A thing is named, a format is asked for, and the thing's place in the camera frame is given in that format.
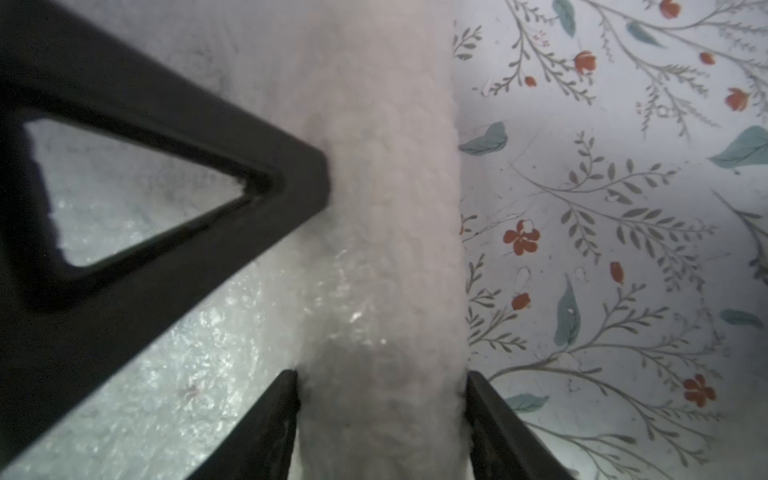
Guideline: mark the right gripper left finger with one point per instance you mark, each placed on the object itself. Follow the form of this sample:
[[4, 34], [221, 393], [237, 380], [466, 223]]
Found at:
[[261, 445]]

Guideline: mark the bubble wrap sheet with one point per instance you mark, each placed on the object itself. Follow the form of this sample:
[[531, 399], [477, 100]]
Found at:
[[366, 300]]

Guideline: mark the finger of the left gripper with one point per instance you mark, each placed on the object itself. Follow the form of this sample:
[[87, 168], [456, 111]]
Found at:
[[66, 329]]

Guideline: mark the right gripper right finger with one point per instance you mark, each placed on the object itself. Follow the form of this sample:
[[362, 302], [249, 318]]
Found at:
[[502, 446]]

